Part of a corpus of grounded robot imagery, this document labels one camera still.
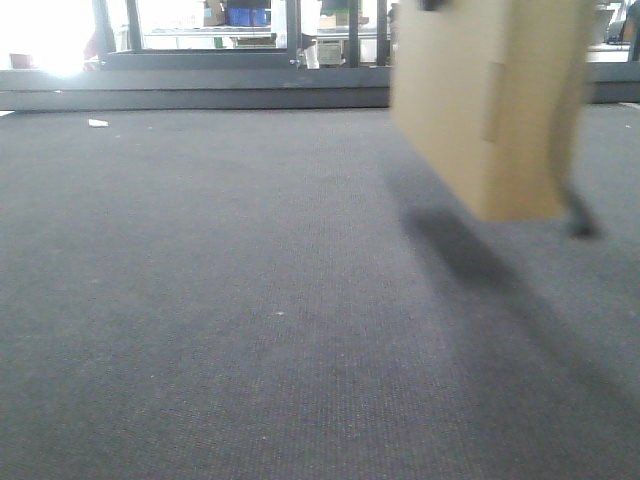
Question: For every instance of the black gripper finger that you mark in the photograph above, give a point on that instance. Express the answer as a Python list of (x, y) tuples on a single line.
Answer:
[(580, 223)]

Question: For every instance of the tall brown cardboard box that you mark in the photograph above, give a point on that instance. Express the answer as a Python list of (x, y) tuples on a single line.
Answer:
[(492, 156)]

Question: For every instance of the blue storage crates background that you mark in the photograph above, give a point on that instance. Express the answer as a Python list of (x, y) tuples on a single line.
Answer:
[(247, 17)]

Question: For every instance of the small white paper scrap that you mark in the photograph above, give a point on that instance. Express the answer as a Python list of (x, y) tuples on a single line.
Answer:
[(97, 123)]

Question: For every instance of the black metal frame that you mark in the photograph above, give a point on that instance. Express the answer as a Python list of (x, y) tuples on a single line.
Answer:
[(194, 35)]

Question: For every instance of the dark conveyor end rail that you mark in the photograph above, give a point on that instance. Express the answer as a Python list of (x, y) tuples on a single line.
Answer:
[(258, 89)]

